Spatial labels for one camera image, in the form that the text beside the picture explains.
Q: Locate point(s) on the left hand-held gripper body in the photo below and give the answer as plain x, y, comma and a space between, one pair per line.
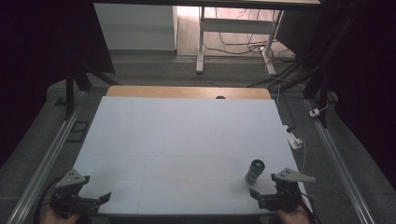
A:
69, 189

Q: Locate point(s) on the white table cover sheet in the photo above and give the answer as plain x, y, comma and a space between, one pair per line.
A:
174, 149

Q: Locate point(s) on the person's left hand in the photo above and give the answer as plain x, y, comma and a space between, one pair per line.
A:
57, 218

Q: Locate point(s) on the black stand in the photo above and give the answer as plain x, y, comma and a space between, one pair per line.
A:
74, 77
320, 81

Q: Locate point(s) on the white power strip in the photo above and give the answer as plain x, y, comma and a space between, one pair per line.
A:
292, 138

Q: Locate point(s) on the person's right hand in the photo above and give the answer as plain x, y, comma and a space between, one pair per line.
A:
292, 216

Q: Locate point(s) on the black curtain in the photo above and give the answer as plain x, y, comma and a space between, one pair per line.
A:
364, 77
40, 62

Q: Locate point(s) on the wooden table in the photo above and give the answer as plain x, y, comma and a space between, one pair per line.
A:
186, 92

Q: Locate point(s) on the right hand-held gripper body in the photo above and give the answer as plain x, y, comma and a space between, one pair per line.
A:
285, 191

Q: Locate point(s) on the white desk frame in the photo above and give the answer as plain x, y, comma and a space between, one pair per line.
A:
236, 25

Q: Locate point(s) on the aluminium rail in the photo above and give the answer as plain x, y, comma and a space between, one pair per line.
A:
40, 169
341, 168

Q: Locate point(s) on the small white adapter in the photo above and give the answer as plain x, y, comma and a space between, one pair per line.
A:
314, 113

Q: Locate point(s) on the small bottle with dark cap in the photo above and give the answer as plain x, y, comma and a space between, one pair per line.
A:
254, 172

